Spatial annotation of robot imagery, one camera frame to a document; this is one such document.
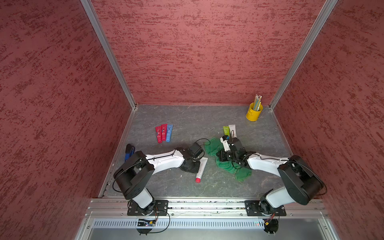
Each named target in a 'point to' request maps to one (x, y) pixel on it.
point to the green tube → (226, 130)
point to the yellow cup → (253, 115)
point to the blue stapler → (130, 150)
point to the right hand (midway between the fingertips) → (217, 156)
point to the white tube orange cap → (233, 132)
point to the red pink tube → (163, 131)
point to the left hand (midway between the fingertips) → (193, 172)
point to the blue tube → (169, 132)
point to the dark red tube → (158, 130)
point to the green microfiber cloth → (241, 173)
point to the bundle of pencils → (257, 102)
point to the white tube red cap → (203, 163)
